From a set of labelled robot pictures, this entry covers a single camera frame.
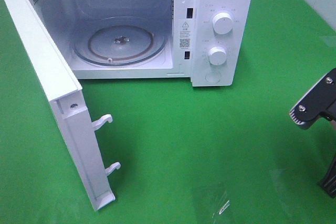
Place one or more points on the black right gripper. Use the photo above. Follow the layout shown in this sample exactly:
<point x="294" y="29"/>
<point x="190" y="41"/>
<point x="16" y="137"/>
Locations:
<point x="319" y="102"/>

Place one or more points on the round door release button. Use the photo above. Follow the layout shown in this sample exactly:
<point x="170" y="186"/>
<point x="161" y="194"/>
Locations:
<point x="213" y="77"/>

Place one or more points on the white microwave knob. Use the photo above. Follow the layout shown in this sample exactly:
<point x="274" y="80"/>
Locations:
<point x="222" y="23"/>
<point x="217" y="56"/>

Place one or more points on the white microwave door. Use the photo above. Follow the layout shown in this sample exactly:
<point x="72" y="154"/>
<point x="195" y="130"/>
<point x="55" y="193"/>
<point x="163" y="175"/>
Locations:
<point x="64" y="94"/>

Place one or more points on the green table cloth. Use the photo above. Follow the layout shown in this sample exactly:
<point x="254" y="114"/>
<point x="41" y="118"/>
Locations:
<point x="188" y="155"/>

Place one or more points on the white microwave oven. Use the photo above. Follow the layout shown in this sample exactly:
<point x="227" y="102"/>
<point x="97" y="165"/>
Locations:
<point x="67" y="20"/>

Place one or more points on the white warning label sticker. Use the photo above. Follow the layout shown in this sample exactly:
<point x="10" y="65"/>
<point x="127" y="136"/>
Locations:
<point x="184" y="34"/>

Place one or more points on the glass microwave turntable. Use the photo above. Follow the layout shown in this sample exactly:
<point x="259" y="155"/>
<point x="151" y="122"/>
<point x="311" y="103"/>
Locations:
<point x="119" y="45"/>

